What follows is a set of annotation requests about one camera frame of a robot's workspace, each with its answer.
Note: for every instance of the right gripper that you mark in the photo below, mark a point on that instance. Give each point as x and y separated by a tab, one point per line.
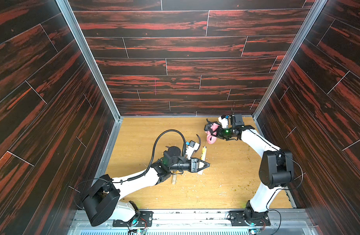
220	132

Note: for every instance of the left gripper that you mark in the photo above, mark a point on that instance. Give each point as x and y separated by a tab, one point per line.
191	165

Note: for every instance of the pink rag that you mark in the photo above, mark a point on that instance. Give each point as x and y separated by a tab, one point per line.
211	132

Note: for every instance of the small sickle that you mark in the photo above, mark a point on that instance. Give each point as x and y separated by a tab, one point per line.
200	172
203	150
174	179

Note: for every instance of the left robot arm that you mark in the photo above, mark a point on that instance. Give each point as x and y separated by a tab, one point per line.
101	201

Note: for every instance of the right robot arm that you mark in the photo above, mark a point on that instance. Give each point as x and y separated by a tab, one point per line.
276	169

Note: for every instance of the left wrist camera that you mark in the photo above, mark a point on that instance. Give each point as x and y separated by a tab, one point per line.
191	147

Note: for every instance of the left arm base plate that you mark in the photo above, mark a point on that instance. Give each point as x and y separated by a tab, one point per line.
141	219

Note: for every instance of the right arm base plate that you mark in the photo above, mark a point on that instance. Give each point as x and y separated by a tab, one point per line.
249	218

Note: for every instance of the aluminium front rail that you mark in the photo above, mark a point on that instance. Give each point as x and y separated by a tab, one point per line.
200	222

